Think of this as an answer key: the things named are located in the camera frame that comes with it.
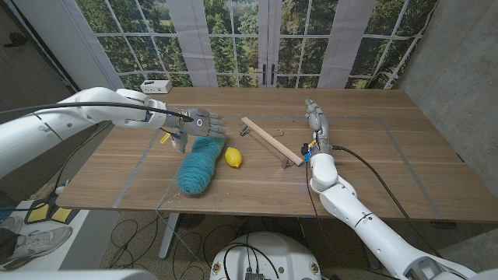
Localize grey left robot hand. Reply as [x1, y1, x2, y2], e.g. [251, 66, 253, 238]
[163, 107, 227, 153]

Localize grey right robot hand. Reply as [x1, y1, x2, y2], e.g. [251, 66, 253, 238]
[304, 98, 334, 156]

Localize teal yarn skein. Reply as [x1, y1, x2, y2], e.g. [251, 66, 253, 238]
[155, 135, 227, 271]

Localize wooden stick clip hanger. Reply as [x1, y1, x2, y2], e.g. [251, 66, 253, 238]
[238, 116, 304, 170]

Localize yellow toy lemon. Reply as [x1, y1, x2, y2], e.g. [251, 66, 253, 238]
[224, 146, 243, 169]

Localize white power box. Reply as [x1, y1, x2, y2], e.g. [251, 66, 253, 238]
[140, 79, 174, 95]

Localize printed forest window backdrop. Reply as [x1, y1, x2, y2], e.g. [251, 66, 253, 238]
[75, 0, 440, 102]

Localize dark ribbed round disc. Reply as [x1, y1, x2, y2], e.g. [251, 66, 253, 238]
[178, 213, 206, 229]

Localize white table leg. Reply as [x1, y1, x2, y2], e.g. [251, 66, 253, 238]
[158, 212, 181, 260]

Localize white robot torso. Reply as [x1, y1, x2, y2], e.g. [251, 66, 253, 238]
[209, 232, 323, 280]

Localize white floor board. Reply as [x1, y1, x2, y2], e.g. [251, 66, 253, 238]
[0, 200, 121, 272]

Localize yellow black foot pedal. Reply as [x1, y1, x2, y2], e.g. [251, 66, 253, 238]
[50, 205, 75, 224]
[25, 200, 51, 226]

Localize grey white sneaker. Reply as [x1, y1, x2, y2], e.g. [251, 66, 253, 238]
[0, 225, 74, 272]

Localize dark trouser leg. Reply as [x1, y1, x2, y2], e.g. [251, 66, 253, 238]
[0, 228, 19, 262]

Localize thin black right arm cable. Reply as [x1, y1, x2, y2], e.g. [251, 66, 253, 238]
[305, 161, 339, 257]

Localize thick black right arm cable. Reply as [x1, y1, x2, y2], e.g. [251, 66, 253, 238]
[331, 145, 443, 257]

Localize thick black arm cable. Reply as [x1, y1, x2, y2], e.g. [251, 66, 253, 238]
[331, 145, 443, 257]
[0, 101, 195, 122]

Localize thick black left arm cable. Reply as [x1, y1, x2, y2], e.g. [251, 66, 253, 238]
[0, 101, 195, 122]

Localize black torso cable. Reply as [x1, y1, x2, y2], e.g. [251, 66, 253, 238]
[228, 243, 281, 279]

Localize dark door handle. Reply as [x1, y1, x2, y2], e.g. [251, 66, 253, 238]
[3, 33, 29, 48]

